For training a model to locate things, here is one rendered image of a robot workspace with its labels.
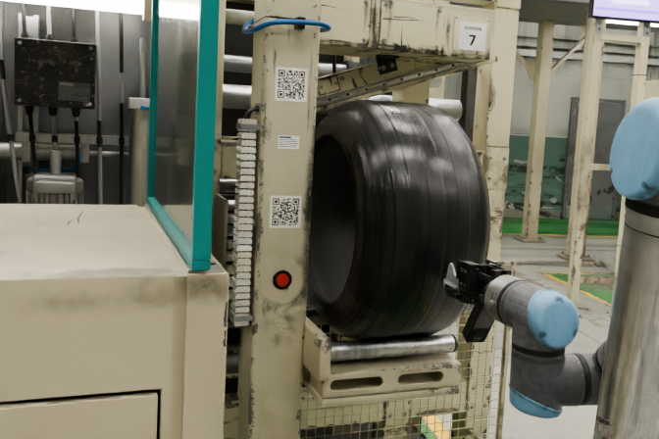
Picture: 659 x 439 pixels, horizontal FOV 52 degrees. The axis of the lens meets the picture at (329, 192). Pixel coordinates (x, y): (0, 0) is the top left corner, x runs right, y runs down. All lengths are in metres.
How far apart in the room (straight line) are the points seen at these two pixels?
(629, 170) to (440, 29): 1.24
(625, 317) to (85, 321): 0.60
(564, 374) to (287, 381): 0.69
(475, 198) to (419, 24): 0.64
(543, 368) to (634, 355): 0.37
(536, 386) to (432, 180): 0.49
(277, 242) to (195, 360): 0.86
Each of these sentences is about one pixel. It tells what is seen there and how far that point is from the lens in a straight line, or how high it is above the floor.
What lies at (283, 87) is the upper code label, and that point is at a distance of 1.54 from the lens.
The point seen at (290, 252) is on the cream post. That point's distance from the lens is 1.58.
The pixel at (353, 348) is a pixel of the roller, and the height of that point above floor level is 0.91.
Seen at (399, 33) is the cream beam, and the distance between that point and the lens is 1.94.
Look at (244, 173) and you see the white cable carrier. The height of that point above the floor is 1.30.
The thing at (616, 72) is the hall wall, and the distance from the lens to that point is 12.87.
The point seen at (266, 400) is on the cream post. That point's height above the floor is 0.77.
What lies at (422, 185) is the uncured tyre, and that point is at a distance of 1.46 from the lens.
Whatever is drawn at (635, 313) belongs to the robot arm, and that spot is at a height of 1.23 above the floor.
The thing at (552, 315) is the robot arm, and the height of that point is 1.13.
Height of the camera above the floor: 1.43
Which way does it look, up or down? 6 degrees down
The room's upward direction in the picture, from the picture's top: 3 degrees clockwise
